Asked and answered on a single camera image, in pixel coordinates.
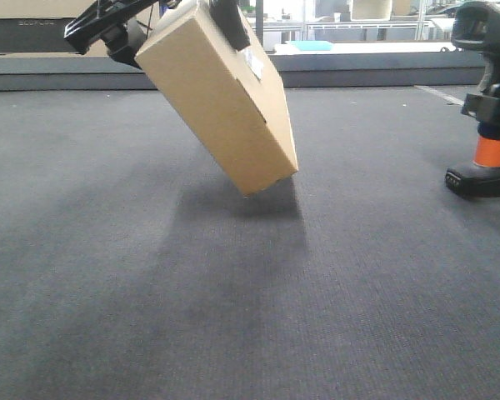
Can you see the black orange barcode scanner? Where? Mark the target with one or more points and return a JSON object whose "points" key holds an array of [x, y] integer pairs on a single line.
{"points": [[477, 28]]}

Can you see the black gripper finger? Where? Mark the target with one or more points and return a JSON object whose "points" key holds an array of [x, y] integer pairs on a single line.
{"points": [[484, 107]]}

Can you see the brown cardboard package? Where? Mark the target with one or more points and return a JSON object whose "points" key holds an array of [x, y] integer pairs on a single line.
{"points": [[233, 101]]}

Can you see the grey conveyor end barrier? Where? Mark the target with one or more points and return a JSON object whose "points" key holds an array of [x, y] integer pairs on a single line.
{"points": [[297, 71]]}

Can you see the large cardboard box background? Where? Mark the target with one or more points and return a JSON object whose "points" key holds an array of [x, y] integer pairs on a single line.
{"points": [[33, 29]]}

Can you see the white background table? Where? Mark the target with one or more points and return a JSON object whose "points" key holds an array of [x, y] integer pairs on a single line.
{"points": [[374, 47]]}

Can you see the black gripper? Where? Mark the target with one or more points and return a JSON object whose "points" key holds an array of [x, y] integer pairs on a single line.
{"points": [[109, 20]]}

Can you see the cyan tray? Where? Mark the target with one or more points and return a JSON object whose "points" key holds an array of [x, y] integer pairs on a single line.
{"points": [[311, 46]]}

